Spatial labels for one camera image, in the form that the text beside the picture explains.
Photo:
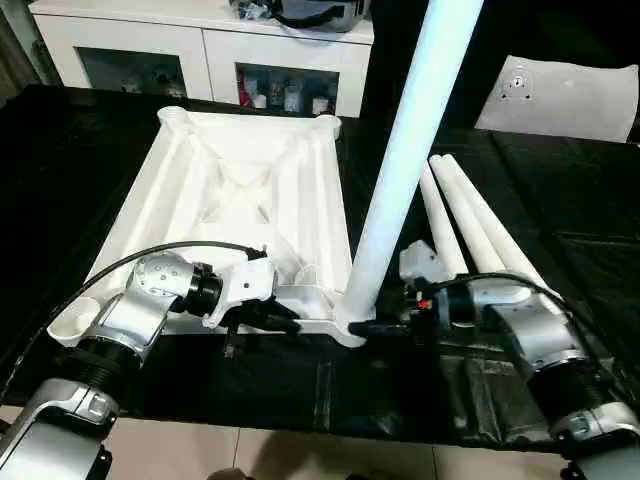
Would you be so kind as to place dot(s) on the white plastic table leg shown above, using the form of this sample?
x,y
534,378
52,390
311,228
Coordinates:
x,y
420,130
510,250
445,235
475,225

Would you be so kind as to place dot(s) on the white plastic table top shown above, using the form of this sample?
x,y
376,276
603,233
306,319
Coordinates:
x,y
240,190

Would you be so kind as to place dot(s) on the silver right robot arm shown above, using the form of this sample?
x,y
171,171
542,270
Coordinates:
x,y
540,340

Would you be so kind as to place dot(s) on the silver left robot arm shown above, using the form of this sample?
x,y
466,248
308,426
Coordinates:
x,y
125,315

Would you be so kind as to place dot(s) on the white cabinet with glass doors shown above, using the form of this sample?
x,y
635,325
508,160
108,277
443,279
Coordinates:
x,y
150,45

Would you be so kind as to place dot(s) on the small metal clutter pile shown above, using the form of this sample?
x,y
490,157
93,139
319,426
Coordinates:
x,y
250,8

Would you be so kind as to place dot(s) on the dark round pot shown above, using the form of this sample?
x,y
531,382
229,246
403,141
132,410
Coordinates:
x,y
315,10

